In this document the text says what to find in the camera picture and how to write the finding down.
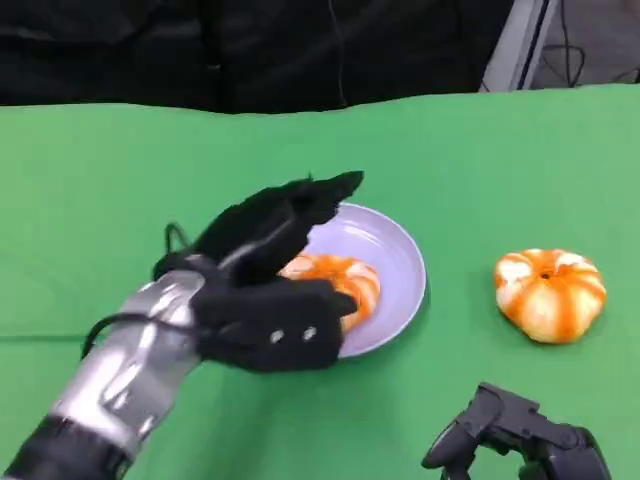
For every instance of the black backdrop drape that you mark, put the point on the black backdrop drape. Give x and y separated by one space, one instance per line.
150 50

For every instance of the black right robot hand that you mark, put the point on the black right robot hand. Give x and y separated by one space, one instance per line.
515 425

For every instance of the lilac plate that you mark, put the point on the lilac plate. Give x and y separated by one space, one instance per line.
395 280

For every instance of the green table cloth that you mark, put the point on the green table cloth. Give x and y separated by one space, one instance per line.
450 160

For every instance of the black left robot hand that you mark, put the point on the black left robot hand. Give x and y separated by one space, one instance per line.
265 320

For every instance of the white metal stand post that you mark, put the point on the white metal stand post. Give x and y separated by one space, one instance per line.
517 55

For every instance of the orange white toy bread roll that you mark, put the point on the orange white toy bread roll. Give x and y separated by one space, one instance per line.
345 272
550 300

